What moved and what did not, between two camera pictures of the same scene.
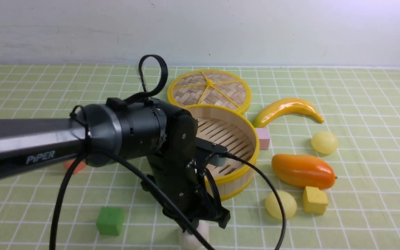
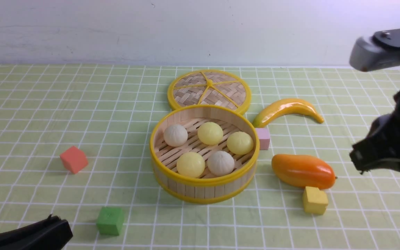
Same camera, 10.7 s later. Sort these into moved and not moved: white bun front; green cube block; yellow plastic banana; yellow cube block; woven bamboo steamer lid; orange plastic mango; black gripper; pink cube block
Moved: black gripper; white bun front
Not moved: pink cube block; yellow cube block; green cube block; woven bamboo steamer lid; yellow plastic banana; orange plastic mango
